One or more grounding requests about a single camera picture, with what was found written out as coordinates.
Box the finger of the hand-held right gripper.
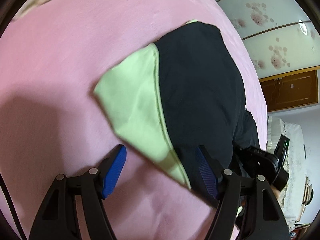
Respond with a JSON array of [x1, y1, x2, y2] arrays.
[[234, 146, 253, 177]]

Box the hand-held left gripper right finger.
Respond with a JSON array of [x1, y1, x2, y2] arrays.
[[195, 145, 290, 240]]

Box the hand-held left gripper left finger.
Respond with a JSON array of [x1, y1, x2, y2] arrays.
[[29, 144, 127, 240]]

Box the green and black hooded jacket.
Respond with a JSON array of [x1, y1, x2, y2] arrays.
[[94, 19, 262, 209]]

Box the cream lace-covered furniture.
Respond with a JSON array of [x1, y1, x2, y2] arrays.
[[266, 116, 315, 233]]

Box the brown wooden door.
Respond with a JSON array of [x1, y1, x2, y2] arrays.
[[259, 66, 320, 113]]

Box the pink fleece bed blanket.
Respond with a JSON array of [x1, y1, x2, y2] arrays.
[[0, 0, 269, 240]]

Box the floral wardrobe doors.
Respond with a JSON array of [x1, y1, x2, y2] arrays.
[[205, 0, 320, 80]]

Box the black cable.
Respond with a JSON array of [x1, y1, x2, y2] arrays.
[[0, 172, 25, 240]]

